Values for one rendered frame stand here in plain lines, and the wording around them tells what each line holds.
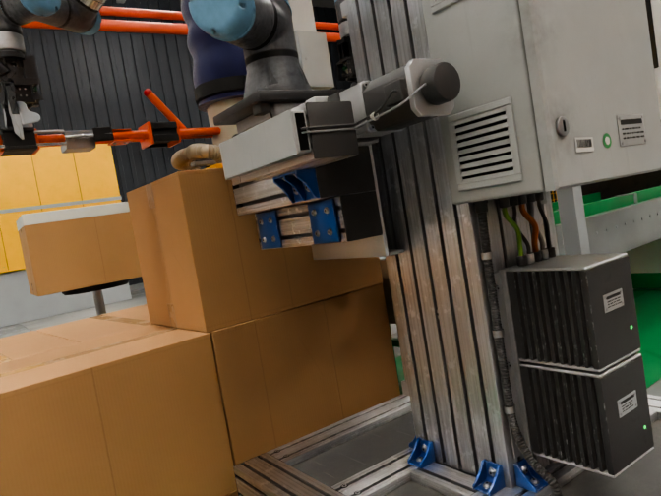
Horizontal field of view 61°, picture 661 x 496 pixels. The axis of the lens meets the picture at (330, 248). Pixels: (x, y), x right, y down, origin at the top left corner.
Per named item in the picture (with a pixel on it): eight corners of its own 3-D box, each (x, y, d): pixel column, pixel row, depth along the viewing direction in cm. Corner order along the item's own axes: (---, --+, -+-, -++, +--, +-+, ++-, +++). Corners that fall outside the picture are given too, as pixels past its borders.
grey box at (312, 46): (329, 90, 315) (320, 35, 313) (334, 87, 310) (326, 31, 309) (300, 89, 302) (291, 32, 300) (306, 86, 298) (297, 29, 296)
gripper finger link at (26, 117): (46, 130, 129) (35, 97, 132) (17, 131, 126) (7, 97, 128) (44, 138, 132) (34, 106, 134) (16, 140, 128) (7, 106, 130)
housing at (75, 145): (90, 152, 146) (87, 135, 146) (96, 147, 141) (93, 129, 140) (61, 154, 142) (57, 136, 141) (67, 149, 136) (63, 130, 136)
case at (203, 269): (310, 282, 206) (291, 174, 203) (384, 282, 174) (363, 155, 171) (150, 323, 170) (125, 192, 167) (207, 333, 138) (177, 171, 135)
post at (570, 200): (592, 394, 199) (553, 112, 193) (612, 397, 194) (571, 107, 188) (583, 401, 195) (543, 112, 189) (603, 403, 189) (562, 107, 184)
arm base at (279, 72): (327, 93, 121) (319, 46, 120) (265, 94, 112) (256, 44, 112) (290, 110, 133) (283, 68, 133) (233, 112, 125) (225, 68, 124)
